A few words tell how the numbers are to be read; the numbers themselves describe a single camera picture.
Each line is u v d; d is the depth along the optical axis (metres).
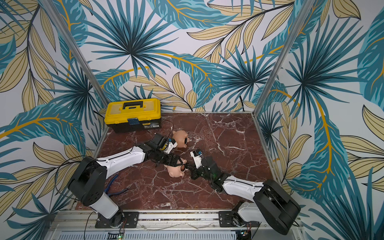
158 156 0.73
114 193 0.80
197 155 0.73
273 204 0.42
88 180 0.45
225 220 0.73
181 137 0.95
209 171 0.65
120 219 0.68
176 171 0.82
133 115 0.97
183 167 0.85
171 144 0.81
